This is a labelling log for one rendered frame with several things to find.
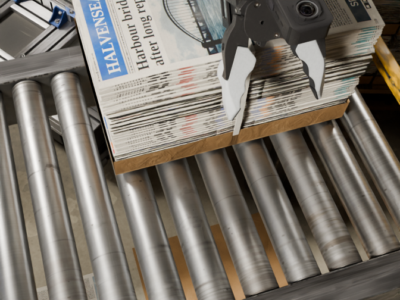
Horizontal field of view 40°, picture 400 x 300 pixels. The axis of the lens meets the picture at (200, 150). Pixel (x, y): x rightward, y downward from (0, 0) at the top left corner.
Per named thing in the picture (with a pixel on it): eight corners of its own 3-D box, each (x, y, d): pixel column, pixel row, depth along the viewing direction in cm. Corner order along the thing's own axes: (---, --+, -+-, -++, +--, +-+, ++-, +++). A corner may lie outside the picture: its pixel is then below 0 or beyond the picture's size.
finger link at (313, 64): (319, 71, 70) (287, 13, 65) (343, 87, 65) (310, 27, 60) (300, 86, 70) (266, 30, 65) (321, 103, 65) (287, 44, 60)
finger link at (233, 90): (219, 105, 68) (244, 34, 65) (235, 124, 63) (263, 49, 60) (197, 100, 67) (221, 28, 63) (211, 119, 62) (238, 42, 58)
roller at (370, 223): (285, 34, 104) (284, 16, 99) (403, 262, 82) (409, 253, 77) (261, 43, 104) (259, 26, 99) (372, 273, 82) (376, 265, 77)
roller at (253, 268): (190, 50, 99) (174, 38, 95) (288, 296, 77) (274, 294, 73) (169, 65, 101) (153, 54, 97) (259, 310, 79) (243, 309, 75)
